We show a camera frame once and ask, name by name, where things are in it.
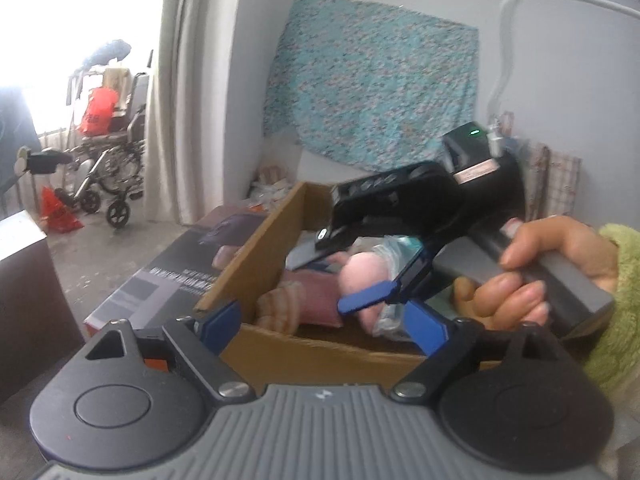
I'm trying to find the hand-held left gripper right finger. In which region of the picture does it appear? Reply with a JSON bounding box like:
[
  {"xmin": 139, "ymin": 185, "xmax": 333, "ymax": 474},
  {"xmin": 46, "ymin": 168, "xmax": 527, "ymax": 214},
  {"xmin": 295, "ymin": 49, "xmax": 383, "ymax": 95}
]
[{"xmin": 390, "ymin": 300, "xmax": 557, "ymax": 404}]

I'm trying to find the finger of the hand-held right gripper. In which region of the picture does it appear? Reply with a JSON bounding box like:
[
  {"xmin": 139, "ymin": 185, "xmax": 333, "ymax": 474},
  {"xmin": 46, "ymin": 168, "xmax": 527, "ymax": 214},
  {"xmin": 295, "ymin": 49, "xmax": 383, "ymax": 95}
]
[
  {"xmin": 337, "ymin": 247, "xmax": 436, "ymax": 317},
  {"xmin": 286, "ymin": 227, "xmax": 351, "ymax": 271}
]

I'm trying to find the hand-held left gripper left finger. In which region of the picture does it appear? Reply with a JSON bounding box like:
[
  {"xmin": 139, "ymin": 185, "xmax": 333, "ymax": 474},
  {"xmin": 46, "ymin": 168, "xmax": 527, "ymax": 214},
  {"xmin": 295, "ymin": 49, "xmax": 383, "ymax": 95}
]
[{"xmin": 84, "ymin": 300, "xmax": 257, "ymax": 403}]

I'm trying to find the pink plush toy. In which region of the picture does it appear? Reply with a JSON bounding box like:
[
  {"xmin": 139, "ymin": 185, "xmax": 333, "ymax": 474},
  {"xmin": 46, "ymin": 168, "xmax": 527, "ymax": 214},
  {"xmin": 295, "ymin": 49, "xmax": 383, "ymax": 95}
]
[{"xmin": 336, "ymin": 237, "xmax": 431, "ymax": 340}]

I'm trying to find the brown cardboard box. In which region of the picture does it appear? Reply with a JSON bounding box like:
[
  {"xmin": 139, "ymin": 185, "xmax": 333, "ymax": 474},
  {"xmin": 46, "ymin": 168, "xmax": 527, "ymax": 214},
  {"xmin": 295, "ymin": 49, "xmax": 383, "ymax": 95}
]
[{"xmin": 195, "ymin": 181, "xmax": 501, "ymax": 386}]

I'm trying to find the green sleeved right forearm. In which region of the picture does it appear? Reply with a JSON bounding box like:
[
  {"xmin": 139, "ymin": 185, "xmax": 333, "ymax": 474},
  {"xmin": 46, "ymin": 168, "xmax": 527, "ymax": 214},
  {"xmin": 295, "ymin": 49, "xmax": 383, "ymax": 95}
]
[{"xmin": 582, "ymin": 224, "xmax": 640, "ymax": 413}]

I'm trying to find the pink striped soft cloth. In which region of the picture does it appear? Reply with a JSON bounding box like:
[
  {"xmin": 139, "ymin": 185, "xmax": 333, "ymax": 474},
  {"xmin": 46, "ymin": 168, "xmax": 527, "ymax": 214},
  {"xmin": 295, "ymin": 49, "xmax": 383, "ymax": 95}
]
[{"xmin": 256, "ymin": 271, "xmax": 351, "ymax": 333}]

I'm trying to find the person's right hand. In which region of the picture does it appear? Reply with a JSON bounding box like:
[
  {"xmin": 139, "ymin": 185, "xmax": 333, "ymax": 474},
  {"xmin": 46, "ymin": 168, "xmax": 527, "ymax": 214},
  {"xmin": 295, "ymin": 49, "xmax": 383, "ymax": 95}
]
[{"xmin": 452, "ymin": 216, "xmax": 621, "ymax": 332}]

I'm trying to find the dark printed carton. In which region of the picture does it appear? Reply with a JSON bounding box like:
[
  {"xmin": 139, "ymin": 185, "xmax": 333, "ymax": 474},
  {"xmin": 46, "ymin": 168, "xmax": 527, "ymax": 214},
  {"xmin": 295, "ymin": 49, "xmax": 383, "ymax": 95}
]
[{"xmin": 84, "ymin": 204, "xmax": 273, "ymax": 341}]

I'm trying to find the white plastic bag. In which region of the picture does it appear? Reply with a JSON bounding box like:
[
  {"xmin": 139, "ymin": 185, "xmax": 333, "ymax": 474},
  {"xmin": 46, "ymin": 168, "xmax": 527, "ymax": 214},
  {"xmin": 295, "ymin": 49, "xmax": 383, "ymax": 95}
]
[{"xmin": 249, "ymin": 164, "xmax": 297, "ymax": 207}]

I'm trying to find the floral patterned roll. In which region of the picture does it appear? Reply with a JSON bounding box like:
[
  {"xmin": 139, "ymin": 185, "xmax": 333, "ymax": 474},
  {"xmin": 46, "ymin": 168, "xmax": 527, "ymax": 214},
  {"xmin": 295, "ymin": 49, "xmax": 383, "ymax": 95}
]
[{"xmin": 520, "ymin": 140, "xmax": 551, "ymax": 221}]

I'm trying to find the checked patterned roll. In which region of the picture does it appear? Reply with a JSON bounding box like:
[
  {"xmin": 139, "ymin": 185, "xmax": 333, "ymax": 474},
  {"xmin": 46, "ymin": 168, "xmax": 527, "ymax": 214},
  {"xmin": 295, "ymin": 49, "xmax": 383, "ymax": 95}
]
[{"xmin": 547, "ymin": 152, "xmax": 583, "ymax": 218}]

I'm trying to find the teal floral hanging cloth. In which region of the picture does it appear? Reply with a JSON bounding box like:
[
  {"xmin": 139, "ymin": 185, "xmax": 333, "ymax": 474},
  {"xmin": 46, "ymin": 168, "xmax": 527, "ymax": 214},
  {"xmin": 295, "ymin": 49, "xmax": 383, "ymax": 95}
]
[{"xmin": 262, "ymin": 0, "xmax": 480, "ymax": 173}]

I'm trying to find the wheelchair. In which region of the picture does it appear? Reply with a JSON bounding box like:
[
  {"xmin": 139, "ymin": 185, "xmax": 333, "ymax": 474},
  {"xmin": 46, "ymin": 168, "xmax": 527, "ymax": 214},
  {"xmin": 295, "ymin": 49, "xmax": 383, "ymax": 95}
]
[{"xmin": 55, "ymin": 50, "xmax": 151, "ymax": 231}]

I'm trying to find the red crumpled plastic bag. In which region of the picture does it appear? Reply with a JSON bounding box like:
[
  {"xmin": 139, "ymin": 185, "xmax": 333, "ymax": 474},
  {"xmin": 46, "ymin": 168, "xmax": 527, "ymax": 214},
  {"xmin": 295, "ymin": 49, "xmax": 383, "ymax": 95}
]
[{"xmin": 41, "ymin": 187, "xmax": 85, "ymax": 233}]

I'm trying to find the brown cabinet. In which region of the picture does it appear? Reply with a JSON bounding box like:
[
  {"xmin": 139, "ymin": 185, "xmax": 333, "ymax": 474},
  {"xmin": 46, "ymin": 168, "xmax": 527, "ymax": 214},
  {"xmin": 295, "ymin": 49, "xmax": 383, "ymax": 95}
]
[{"xmin": 0, "ymin": 210, "xmax": 87, "ymax": 406}]

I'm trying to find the white curtain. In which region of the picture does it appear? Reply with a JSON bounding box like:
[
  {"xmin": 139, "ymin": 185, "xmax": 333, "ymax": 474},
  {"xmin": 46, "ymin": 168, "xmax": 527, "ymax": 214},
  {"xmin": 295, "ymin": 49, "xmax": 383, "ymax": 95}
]
[{"xmin": 145, "ymin": 0, "xmax": 246, "ymax": 226}]

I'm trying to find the black padded rest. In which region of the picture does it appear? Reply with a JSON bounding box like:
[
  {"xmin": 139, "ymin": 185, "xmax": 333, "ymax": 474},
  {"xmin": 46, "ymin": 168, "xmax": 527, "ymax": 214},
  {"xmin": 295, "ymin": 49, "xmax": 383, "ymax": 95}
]
[{"xmin": 15, "ymin": 147, "xmax": 73, "ymax": 176}]

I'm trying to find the orange red shopping bag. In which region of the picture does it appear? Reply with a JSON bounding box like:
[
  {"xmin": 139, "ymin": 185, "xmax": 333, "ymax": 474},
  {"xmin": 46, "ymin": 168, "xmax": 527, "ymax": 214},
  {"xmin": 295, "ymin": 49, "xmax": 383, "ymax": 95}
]
[{"xmin": 80, "ymin": 86, "xmax": 121, "ymax": 136}]

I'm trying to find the beige carton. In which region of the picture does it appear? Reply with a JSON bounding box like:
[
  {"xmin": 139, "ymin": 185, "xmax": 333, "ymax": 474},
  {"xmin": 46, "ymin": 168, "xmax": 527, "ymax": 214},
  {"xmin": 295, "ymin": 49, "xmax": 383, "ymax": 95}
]
[{"xmin": 102, "ymin": 65, "xmax": 132, "ymax": 111}]

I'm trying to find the blue fluffy duster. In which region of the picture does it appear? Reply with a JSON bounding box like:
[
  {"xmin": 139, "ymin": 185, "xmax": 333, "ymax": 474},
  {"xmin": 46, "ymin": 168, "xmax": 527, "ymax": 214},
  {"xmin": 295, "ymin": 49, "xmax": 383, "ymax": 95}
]
[{"xmin": 80, "ymin": 39, "xmax": 133, "ymax": 70}]

